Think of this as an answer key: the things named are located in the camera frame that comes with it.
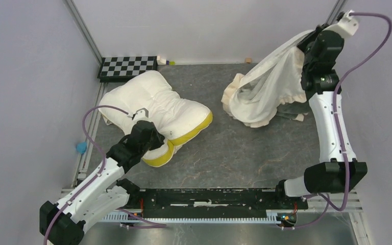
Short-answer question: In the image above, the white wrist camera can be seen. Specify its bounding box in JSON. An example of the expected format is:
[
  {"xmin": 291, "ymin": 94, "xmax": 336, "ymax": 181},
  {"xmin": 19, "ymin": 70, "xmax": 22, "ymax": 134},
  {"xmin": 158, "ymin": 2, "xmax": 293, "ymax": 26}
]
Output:
[
  {"xmin": 325, "ymin": 10, "xmax": 359, "ymax": 39},
  {"xmin": 127, "ymin": 108, "xmax": 149, "ymax": 122}
]

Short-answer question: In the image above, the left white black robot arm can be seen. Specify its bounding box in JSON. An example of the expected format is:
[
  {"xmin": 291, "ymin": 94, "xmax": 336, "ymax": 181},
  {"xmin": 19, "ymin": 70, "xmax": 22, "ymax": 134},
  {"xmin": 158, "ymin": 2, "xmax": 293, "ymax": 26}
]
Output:
[{"xmin": 39, "ymin": 120, "xmax": 165, "ymax": 244}]

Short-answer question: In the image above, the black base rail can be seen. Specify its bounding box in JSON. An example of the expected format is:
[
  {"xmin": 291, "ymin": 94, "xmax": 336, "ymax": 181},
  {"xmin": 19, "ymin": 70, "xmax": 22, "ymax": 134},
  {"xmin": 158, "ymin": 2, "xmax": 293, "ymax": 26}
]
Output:
[{"xmin": 125, "ymin": 188, "xmax": 308, "ymax": 218}]

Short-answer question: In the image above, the blue small object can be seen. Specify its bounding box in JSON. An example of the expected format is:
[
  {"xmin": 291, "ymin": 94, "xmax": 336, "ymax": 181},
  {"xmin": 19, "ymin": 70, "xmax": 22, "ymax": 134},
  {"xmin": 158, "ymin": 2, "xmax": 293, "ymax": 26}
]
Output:
[{"xmin": 76, "ymin": 141, "xmax": 87, "ymax": 155}]

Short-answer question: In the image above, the small white block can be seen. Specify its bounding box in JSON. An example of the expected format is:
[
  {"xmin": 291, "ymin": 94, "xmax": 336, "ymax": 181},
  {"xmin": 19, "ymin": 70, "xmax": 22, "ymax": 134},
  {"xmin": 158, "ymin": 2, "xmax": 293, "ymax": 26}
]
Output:
[{"xmin": 156, "ymin": 56, "xmax": 169, "ymax": 65}]

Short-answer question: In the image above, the white toothed cable tray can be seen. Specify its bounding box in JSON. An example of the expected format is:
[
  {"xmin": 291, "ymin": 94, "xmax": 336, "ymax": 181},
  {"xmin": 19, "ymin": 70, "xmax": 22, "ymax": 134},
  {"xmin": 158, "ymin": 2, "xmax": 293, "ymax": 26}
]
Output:
[{"xmin": 100, "ymin": 211, "xmax": 297, "ymax": 225}]

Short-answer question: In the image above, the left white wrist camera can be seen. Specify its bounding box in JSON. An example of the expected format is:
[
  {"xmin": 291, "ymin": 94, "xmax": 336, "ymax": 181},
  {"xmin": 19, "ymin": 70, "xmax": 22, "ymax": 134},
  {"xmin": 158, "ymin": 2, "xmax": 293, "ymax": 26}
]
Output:
[{"xmin": 127, "ymin": 108, "xmax": 149, "ymax": 122}]

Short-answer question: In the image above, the grey cream ruffled pillowcase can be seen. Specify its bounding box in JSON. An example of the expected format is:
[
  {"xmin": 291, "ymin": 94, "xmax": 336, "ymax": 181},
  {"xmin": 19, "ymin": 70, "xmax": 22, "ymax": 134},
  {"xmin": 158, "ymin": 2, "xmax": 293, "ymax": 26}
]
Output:
[{"xmin": 221, "ymin": 30, "xmax": 311, "ymax": 128}]

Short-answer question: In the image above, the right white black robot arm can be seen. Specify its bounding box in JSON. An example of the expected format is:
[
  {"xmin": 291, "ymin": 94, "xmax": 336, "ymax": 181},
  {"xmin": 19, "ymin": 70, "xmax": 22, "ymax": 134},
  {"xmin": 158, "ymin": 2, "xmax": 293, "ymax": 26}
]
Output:
[{"xmin": 274, "ymin": 23, "xmax": 368, "ymax": 208}]

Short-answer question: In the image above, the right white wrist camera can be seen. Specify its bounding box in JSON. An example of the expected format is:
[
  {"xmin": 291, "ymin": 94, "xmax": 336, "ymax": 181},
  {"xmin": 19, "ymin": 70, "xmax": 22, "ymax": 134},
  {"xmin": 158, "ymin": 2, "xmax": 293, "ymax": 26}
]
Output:
[{"xmin": 325, "ymin": 10, "xmax": 359, "ymax": 39}]

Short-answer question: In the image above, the black white checkerboard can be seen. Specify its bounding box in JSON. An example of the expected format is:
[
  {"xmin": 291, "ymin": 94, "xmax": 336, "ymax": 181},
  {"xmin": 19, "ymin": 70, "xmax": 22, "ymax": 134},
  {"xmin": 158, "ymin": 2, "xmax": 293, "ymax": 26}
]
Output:
[{"xmin": 97, "ymin": 56, "xmax": 158, "ymax": 83}]

